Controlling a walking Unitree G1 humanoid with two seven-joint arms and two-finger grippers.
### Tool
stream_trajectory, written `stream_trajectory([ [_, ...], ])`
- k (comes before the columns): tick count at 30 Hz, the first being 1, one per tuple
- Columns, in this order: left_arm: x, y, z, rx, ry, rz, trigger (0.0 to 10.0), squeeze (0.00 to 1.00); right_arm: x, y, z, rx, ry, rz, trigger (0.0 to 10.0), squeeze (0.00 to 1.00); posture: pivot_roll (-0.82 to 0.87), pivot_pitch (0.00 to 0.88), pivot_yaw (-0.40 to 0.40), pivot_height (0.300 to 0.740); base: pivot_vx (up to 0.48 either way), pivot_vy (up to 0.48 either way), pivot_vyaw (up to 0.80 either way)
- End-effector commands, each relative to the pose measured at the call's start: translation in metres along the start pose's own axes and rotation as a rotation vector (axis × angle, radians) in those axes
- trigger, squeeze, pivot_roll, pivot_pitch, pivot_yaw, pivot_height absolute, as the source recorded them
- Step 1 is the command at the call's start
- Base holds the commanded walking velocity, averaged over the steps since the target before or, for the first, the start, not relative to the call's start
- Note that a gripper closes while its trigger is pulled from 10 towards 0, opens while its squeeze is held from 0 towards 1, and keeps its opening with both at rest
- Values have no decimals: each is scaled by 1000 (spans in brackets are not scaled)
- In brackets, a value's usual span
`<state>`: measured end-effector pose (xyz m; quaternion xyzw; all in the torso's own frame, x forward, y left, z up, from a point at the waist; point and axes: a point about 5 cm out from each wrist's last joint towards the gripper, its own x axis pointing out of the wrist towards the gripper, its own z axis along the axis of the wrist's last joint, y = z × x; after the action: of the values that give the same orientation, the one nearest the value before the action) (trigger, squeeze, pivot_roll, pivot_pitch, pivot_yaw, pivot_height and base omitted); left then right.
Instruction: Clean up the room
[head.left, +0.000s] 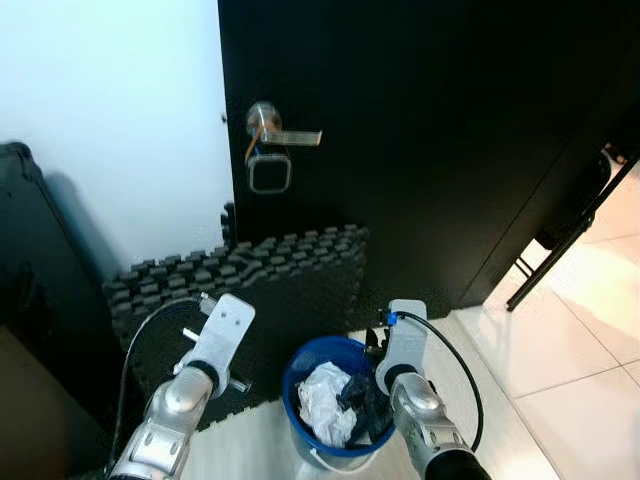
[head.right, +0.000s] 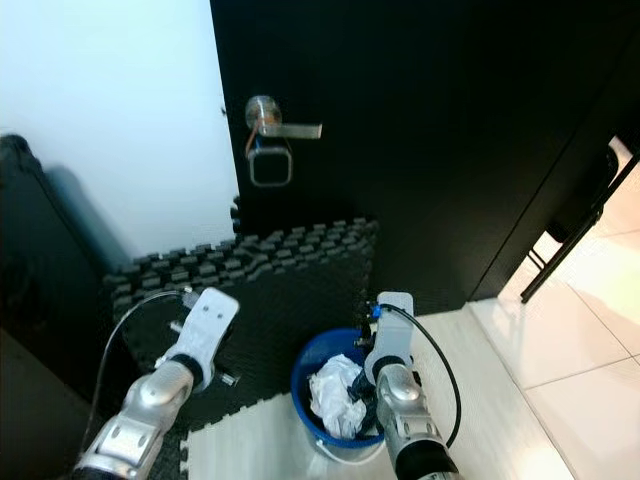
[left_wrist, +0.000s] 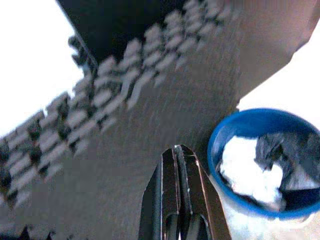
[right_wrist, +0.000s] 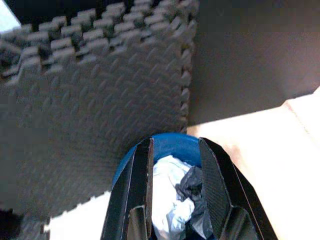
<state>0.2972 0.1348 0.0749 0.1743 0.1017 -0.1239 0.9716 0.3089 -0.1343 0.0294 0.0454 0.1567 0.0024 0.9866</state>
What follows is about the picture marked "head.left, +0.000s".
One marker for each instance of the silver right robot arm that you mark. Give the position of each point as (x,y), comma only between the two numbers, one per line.
(425,420)

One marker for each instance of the blue plastic bucket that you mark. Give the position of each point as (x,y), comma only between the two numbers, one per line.
(300,385)

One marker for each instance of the dark crumpled rubbish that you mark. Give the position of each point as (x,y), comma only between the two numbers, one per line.
(365,405)

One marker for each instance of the crumpled white rubbish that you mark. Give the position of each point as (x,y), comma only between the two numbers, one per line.
(320,400)

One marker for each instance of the black foam mat stack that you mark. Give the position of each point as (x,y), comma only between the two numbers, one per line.
(290,270)

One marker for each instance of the black door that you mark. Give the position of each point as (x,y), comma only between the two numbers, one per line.
(420,100)

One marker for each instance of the black hard case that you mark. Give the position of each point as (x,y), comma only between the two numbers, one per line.
(30,250)

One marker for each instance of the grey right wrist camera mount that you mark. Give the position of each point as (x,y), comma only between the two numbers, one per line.
(405,335)

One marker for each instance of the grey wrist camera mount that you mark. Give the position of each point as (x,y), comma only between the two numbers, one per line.
(405,335)
(225,325)

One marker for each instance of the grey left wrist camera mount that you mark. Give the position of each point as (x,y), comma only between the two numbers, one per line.
(225,325)

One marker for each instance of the black metal rack frame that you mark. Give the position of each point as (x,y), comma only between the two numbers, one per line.
(570,235)

